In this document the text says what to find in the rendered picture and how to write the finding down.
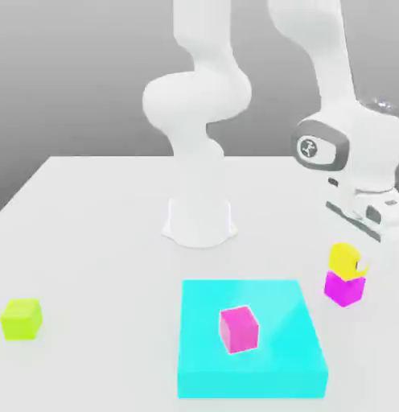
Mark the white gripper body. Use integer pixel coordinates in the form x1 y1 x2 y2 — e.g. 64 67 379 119
325 200 399 243

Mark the small yellow cube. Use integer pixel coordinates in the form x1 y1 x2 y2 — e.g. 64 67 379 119
327 242 370 282

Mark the small magenta cube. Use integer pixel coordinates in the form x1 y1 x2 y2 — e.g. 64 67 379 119
323 270 367 309

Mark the small pink cube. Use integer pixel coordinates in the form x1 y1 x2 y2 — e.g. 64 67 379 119
219 304 261 356

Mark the small lime green cube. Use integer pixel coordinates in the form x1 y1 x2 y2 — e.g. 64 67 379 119
0 298 43 341

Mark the large cyan box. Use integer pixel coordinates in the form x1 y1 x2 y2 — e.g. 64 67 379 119
177 278 330 401

